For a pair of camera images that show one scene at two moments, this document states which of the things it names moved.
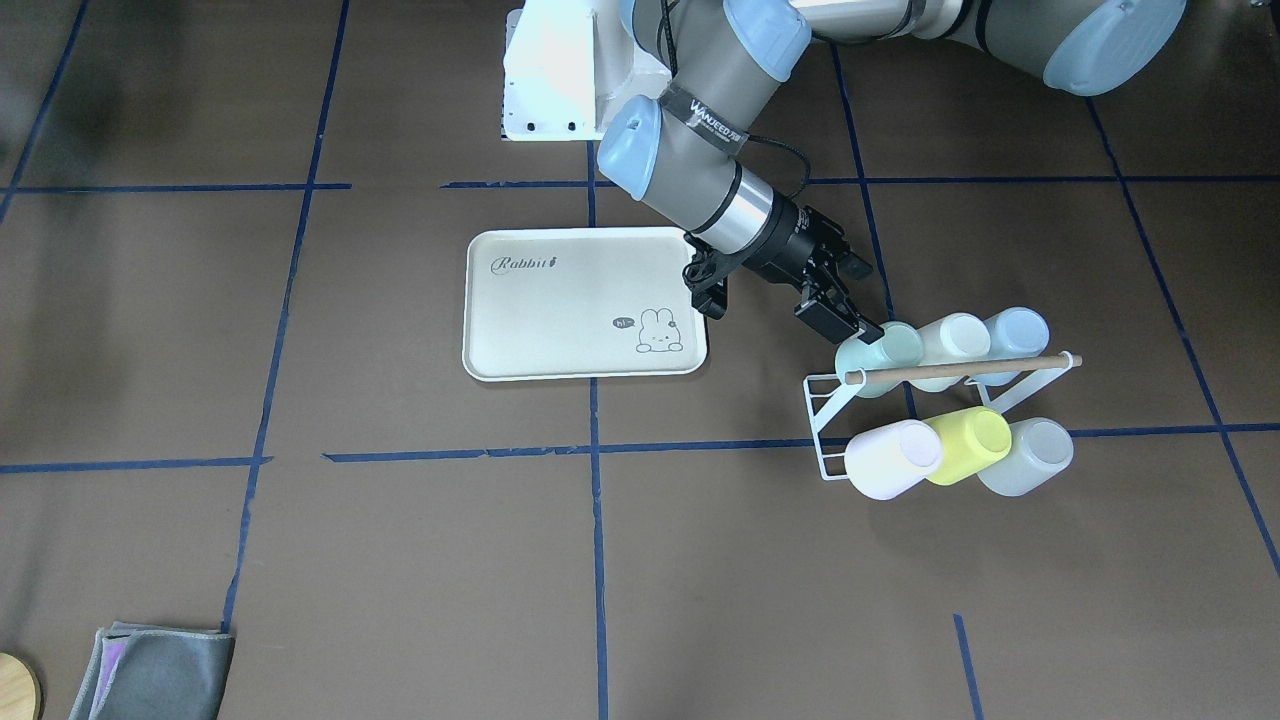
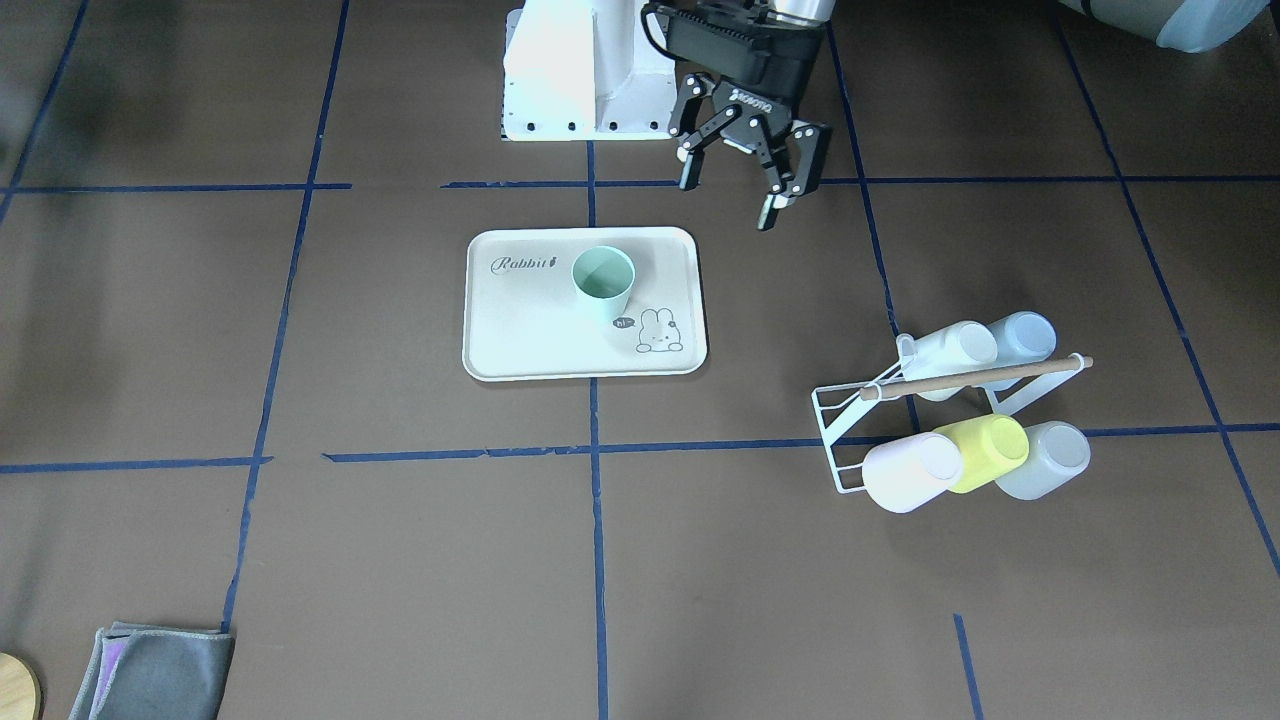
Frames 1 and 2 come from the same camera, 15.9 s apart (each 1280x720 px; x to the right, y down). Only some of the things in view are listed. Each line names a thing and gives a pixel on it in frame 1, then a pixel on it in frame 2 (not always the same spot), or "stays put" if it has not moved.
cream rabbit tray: (580, 303) stays put
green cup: (900, 345) → (602, 278)
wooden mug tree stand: (21, 696) stays put
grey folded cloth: (151, 672) stays put
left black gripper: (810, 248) → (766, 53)
